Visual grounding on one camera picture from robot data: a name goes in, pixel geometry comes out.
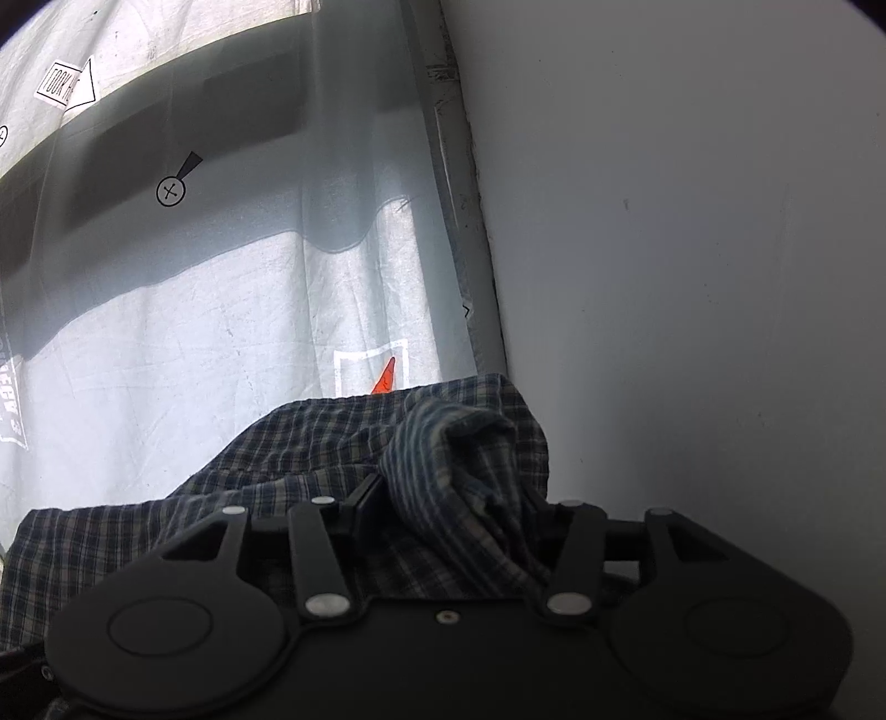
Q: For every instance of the white printed curtain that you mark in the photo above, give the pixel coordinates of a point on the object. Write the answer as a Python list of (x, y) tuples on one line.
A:
[(207, 311)]

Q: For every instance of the blue plaid shirt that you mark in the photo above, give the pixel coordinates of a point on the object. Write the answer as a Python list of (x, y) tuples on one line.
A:
[(291, 457)]

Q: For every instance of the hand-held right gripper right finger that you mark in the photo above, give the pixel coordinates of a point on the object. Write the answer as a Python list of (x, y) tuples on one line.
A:
[(574, 547)]

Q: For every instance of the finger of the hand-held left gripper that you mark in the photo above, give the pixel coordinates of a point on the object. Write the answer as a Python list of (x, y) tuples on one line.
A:
[(24, 668)]

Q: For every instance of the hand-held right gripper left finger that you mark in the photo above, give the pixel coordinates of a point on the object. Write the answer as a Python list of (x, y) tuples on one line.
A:
[(361, 509)]

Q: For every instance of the grey window frame post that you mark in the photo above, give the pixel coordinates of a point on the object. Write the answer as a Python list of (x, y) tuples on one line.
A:
[(457, 208)]

